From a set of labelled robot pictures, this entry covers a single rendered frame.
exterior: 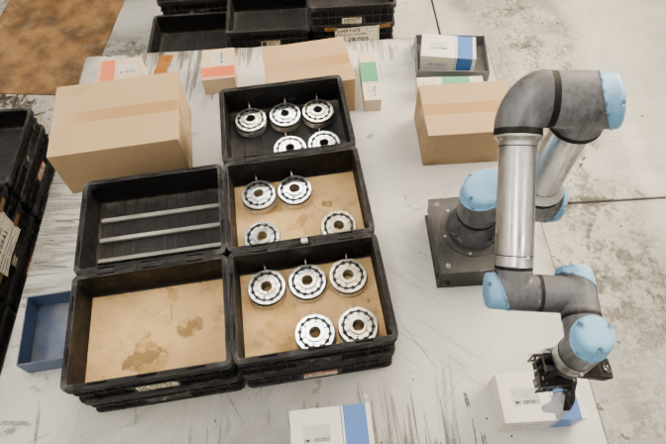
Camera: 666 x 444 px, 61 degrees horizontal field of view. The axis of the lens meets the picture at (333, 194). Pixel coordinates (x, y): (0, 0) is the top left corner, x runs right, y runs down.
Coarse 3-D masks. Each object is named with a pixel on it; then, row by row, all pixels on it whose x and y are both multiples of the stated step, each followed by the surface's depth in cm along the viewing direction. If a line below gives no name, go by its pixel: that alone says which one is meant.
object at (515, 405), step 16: (496, 384) 142; (512, 384) 141; (528, 384) 141; (496, 400) 143; (512, 400) 139; (528, 400) 139; (544, 400) 139; (576, 400) 138; (496, 416) 144; (512, 416) 137; (528, 416) 137; (544, 416) 136; (576, 416) 136
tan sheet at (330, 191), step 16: (320, 176) 173; (336, 176) 173; (352, 176) 173; (240, 192) 170; (320, 192) 170; (336, 192) 170; (352, 192) 169; (240, 208) 167; (304, 208) 167; (320, 208) 167; (336, 208) 166; (352, 208) 166; (240, 224) 164; (288, 224) 164; (304, 224) 164; (320, 224) 164; (240, 240) 161
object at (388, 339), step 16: (320, 240) 149; (336, 240) 149; (352, 240) 149; (240, 256) 147; (384, 272) 144; (384, 288) 141; (384, 336) 134; (288, 352) 133; (304, 352) 133; (320, 352) 133; (336, 352) 135
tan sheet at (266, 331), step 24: (264, 288) 153; (288, 288) 152; (264, 312) 149; (288, 312) 149; (312, 312) 149; (336, 312) 148; (264, 336) 145; (288, 336) 145; (312, 336) 145; (336, 336) 145
